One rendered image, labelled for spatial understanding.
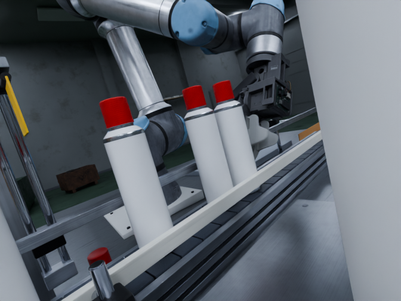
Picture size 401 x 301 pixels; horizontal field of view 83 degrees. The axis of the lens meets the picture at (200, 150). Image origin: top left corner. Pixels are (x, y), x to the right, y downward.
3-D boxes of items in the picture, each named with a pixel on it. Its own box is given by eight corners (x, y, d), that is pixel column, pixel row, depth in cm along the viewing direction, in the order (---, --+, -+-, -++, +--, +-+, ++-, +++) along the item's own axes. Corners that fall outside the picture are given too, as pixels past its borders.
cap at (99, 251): (105, 275, 37) (99, 257, 36) (88, 277, 38) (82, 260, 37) (117, 261, 40) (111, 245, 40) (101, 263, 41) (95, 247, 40)
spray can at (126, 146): (154, 266, 27) (98, 97, 24) (134, 254, 31) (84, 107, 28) (185, 242, 31) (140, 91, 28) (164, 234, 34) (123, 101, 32)
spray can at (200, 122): (224, 213, 36) (190, 84, 33) (202, 209, 40) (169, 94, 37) (243, 199, 39) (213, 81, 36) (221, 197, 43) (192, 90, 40)
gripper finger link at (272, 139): (271, 161, 42) (274, 114, 44) (245, 162, 46) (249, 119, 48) (280, 164, 44) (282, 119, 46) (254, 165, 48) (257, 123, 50)
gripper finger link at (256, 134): (262, 157, 40) (265, 108, 42) (236, 159, 44) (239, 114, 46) (271, 161, 42) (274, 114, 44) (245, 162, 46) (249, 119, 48)
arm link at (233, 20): (187, 16, 50) (234, 2, 45) (207, 25, 60) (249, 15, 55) (191, 54, 52) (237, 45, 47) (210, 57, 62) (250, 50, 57)
